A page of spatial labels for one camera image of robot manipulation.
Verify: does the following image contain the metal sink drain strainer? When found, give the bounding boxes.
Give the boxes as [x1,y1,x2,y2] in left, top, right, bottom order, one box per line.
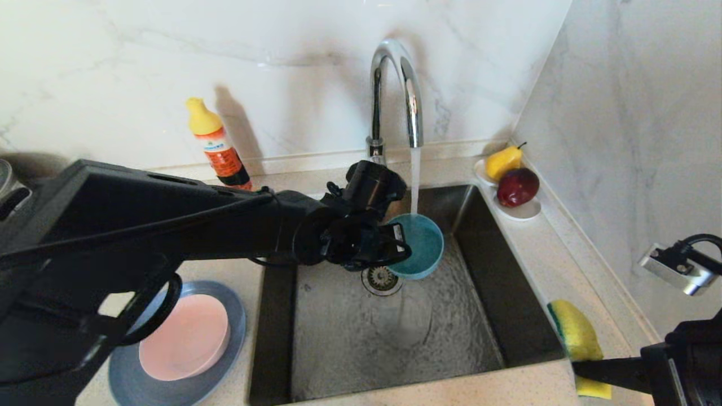
[361,266,405,297]

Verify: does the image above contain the dark red apple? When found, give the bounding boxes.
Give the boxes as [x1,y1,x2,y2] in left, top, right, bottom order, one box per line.
[496,168,540,208]

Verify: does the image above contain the stainless steel sink basin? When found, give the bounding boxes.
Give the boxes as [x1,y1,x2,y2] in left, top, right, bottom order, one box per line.
[248,184,567,406]

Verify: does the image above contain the teal plastic bowl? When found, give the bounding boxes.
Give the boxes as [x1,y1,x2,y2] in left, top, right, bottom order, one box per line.
[385,213,445,281]

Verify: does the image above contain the yellow pear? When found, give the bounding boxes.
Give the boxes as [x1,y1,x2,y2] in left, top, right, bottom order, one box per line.
[486,142,526,182]

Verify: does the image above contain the yellow green sponge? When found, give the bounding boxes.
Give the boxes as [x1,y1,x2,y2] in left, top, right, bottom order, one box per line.
[547,299,613,400]

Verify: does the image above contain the chrome gooseneck faucet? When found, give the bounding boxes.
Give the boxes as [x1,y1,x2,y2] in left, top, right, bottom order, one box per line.
[366,38,424,167]

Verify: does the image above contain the small white fruit dish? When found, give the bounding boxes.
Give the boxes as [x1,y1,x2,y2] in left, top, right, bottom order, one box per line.
[473,158,542,221]

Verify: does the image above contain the blue round plate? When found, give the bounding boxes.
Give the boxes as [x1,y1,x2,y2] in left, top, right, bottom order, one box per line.
[109,280,248,406]

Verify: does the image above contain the pink plastic bowl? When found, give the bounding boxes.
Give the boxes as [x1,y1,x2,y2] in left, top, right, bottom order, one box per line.
[138,294,231,382]

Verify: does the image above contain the steel cooking pot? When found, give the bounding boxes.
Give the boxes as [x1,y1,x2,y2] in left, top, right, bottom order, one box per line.
[0,160,32,222]

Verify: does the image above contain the orange dish soap bottle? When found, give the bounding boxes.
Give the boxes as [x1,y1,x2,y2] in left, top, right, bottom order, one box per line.
[186,97,253,191]

